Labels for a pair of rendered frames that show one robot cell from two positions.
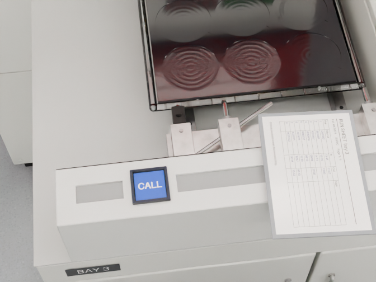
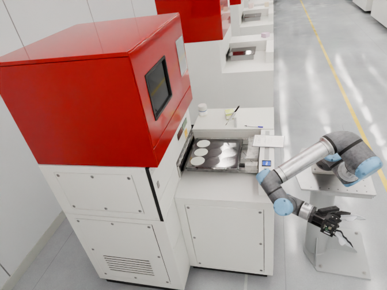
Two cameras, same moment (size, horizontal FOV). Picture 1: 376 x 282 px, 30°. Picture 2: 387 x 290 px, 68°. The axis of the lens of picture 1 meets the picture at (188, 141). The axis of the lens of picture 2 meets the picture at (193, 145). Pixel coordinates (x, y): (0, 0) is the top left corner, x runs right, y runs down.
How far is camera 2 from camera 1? 156 cm
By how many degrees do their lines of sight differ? 50
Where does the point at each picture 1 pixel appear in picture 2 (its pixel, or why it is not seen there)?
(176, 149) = (252, 165)
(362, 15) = (225, 133)
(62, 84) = (216, 193)
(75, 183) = not seen: hidden behind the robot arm
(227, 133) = (250, 157)
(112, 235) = not seen: hidden behind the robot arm
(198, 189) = (268, 157)
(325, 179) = (270, 140)
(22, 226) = not seen: outside the picture
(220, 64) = (228, 156)
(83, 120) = (230, 190)
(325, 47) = (230, 141)
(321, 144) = (262, 138)
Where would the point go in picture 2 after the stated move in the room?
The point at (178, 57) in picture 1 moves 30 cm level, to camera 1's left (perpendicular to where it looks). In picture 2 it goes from (224, 163) to (212, 193)
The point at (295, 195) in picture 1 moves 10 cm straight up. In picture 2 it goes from (274, 143) to (274, 130)
